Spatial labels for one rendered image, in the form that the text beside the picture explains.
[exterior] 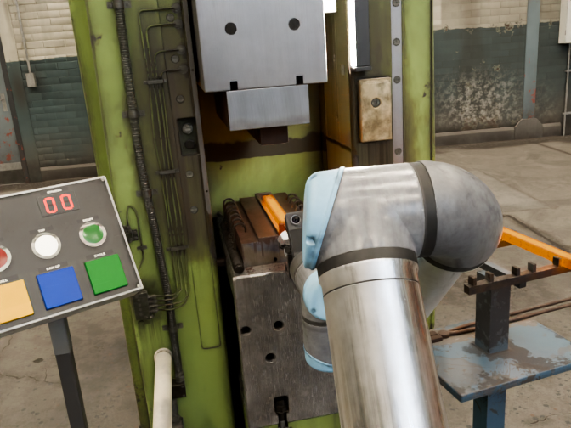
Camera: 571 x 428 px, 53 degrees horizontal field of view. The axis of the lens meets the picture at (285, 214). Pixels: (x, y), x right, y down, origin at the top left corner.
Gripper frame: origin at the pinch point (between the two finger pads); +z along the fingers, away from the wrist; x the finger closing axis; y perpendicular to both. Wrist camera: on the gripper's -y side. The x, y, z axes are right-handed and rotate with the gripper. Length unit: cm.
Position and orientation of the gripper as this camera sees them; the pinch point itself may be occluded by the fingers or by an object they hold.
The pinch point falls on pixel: (290, 230)
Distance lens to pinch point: 144.8
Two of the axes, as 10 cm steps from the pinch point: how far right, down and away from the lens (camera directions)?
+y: 0.7, 9.5, 3.0
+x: 9.8, -1.2, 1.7
